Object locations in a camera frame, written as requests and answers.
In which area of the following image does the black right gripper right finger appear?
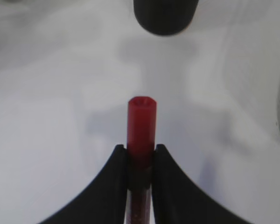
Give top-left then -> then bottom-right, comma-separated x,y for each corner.
152,144 -> 247,224

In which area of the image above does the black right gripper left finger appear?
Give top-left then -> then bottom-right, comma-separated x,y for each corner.
42,145 -> 127,224

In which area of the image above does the red glitter pen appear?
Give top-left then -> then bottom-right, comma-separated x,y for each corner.
126,96 -> 157,224

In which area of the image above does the black mesh pen holder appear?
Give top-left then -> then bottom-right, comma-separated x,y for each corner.
133,0 -> 199,36

